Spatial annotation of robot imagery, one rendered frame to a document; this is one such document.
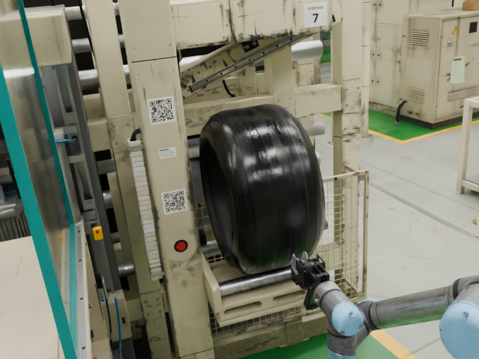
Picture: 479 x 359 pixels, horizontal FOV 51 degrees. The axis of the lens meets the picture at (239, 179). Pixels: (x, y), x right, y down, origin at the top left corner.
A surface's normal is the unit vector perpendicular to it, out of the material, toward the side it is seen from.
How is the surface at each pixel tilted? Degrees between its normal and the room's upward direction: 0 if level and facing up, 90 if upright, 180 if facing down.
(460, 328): 85
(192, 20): 90
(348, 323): 90
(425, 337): 0
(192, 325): 90
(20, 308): 0
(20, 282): 0
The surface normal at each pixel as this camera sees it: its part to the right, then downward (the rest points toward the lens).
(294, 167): 0.21, -0.21
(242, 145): -0.14, -0.46
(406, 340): -0.08, -0.92
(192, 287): 0.30, 0.34
